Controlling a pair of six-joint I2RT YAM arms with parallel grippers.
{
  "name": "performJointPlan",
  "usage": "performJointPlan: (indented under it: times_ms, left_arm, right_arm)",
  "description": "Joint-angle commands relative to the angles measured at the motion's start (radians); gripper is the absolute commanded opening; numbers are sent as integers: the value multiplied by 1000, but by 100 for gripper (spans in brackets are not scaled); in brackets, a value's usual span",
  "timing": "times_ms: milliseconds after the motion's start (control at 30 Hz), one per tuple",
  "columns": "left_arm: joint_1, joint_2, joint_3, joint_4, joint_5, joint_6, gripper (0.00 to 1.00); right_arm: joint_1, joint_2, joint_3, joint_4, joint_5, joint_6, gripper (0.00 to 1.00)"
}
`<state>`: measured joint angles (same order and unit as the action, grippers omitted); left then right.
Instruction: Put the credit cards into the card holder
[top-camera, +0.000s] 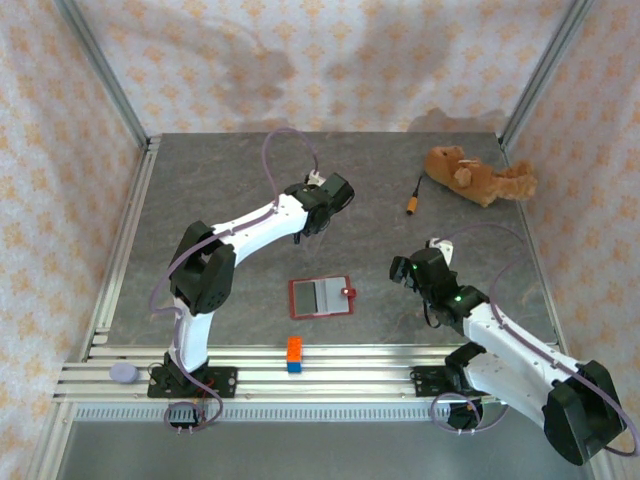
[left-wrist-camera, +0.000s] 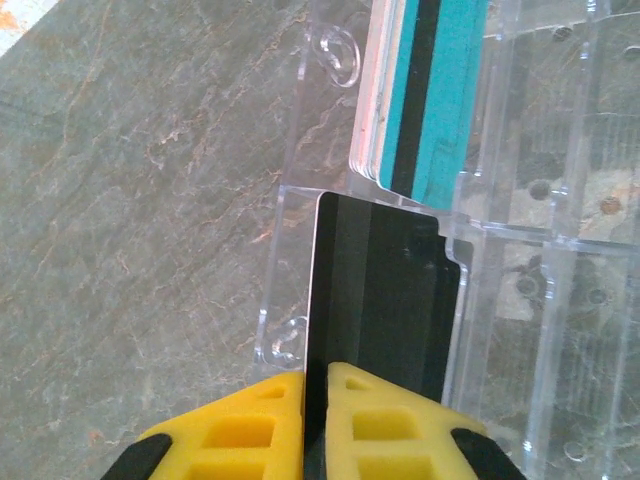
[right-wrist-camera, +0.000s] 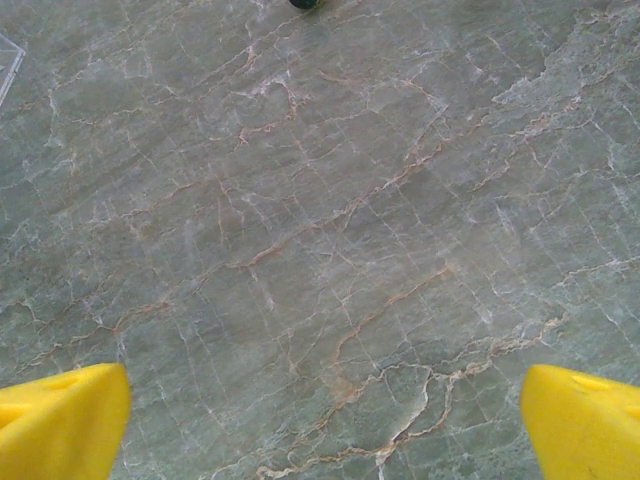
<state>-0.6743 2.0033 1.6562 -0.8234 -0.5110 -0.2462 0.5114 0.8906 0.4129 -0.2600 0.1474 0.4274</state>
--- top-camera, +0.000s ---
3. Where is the red leather card wallet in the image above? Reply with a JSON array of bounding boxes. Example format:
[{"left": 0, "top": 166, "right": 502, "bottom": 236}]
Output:
[{"left": 288, "top": 273, "right": 359, "bottom": 320}]

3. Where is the black credit card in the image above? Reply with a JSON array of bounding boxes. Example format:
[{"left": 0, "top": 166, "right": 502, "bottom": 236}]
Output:
[{"left": 293, "top": 279, "right": 326, "bottom": 315}]

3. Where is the orange tipped black plug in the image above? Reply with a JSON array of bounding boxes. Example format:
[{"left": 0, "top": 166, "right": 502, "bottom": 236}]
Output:
[{"left": 405, "top": 173, "right": 426, "bottom": 217}]

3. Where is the brown plush toy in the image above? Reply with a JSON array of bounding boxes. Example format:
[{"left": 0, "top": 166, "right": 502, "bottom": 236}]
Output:
[{"left": 423, "top": 144, "right": 539, "bottom": 209}]

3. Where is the black power connector block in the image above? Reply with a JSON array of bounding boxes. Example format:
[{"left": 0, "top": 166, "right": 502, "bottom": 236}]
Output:
[
  {"left": 167, "top": 407, "right": 204, "bottom": 435},
  {"left": 447, "top": 399, "right": 484, "bottom": 434}
]

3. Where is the orange and blue toy brick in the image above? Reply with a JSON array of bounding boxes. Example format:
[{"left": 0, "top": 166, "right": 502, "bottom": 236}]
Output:
[{"left": 286, "top": 336, "right": 304, "bottom": 375}]

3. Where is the lavender round disc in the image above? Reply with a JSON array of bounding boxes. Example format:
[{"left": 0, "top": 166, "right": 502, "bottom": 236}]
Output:
[{"left": 108, "top": 362, "right": 140, "bottom": 386}]

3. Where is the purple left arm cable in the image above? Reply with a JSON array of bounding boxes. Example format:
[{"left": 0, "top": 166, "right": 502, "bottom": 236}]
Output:
[{"left": 149, "top": 127, "right": 321, "bottom": 396}]

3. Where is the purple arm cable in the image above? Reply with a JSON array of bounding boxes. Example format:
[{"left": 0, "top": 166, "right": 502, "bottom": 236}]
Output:
[
  {"left": 434, "top": 222, "right": 640, "bottom": 457},
  {"left": 149, "top": 127, "right": 321, "bottom": 396}
]

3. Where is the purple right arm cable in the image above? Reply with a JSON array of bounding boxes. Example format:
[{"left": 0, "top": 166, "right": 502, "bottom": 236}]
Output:
[{"left": 434, "top": 222, "right": 640, "bottom": 457}]

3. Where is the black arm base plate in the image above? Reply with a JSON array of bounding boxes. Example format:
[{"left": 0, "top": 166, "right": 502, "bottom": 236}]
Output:
[
  {"left": 147, "top": 366, "right": 239, "bottom": 400},
  {"left": 410, "top": 366, "right": 454, "bottom": 399}
]

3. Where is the aluminium table side rail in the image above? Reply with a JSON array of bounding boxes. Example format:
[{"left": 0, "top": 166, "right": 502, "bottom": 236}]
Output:
[
  {"left": 82, "top": 137, "right": 162, "bottom": 359},
  {"left": 497, "top": 134, "right": 571, "bottom": 359}
]

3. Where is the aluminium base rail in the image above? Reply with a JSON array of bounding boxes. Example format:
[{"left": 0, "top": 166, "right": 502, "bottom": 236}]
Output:
[{"left": 52, "top": 343, "right": 601, "bottom": 403}]

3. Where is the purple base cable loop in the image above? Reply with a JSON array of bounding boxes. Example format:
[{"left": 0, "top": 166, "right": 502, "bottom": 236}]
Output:
[
  {"left": 430, "top": 384, "right": 511, "bottom": 435},
  {"left": 163, "top": 392, "right": 225, "bottom": 432}
]

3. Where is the white slotted cable duct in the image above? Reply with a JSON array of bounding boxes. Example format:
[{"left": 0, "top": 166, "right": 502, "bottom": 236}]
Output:
[{"left": 74, "top": 405, "right": 501, "bottom": 422}]

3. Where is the aluminium frame post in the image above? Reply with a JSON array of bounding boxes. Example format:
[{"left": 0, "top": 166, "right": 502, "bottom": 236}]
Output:
[
  {"left": 499, "top": 0, "right": 596, "bottom": 149},
  {"left": 52, "top": 0, "right": 151, "bottom": 149}
]

